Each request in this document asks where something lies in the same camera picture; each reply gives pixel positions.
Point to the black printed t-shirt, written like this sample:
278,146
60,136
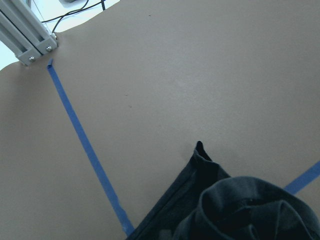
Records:
206,203

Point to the brown table cover mat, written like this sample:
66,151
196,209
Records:
148,79

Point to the aluminium frame post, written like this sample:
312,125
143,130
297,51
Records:
23,33

